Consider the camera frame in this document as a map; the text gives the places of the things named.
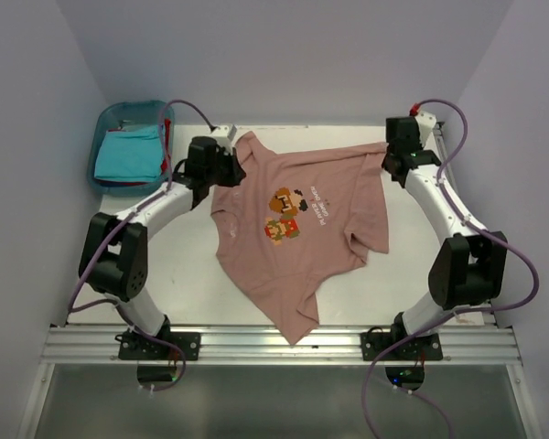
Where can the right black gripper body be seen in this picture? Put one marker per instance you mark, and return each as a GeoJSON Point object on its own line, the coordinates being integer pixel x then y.
{"type": "Point", "coordinates": [385, 160]}

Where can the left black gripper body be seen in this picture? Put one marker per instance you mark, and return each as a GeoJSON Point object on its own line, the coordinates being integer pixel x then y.
{"type": "Point", "coordinates": [213, 173]}

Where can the pink t shirt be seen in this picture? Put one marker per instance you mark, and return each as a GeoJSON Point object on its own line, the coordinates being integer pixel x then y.
{"type": "Point", "coordinates": [296, 220]}

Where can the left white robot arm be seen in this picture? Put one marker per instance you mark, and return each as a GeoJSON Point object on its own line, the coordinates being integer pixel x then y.
{"type": "Point", "coordinates": [114, 259]}

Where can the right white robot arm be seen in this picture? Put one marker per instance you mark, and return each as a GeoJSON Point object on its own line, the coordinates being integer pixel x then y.
{"type": "Point", "coordinates": [468, 268]}

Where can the turquoise folded t shirt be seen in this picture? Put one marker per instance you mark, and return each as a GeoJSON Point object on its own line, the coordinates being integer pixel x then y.
{"type": "Point", "coordinates": [125, 155]}

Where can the teal plastic bin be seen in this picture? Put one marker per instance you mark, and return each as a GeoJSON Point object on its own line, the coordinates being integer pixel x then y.
{"type": "Point", "coordinates": [127, 157]}

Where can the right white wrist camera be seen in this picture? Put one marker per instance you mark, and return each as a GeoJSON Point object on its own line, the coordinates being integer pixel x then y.
{"type": "Point", "coordinates": [426, 121]}

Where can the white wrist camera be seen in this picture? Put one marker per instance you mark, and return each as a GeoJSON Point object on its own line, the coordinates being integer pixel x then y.
{"type": "Point", "coordinates": [224, 133]}
{"type": "Point", "coordinates": [426, 121]}

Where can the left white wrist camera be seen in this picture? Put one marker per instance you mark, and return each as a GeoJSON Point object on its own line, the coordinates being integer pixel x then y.
{"type": "Point", "coordinates": [224, 133]}

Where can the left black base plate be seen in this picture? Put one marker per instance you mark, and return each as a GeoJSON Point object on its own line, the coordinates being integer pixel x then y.
{"type": "Point", "coordinates": [171, 346]}

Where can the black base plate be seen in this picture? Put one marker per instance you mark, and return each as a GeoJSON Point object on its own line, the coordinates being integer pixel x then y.
{"type": "Point", "coordinates": [171, 346]}
{"type": "Point", "coordinates": [376, 339]}

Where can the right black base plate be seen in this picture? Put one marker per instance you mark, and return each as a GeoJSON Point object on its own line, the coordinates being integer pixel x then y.
{"type": "Point", "coordinates": [376, 339]}

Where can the aluminium rail frame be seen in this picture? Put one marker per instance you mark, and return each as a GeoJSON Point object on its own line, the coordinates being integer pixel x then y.
{"type": "Point", "coordinates": [260, 345]}

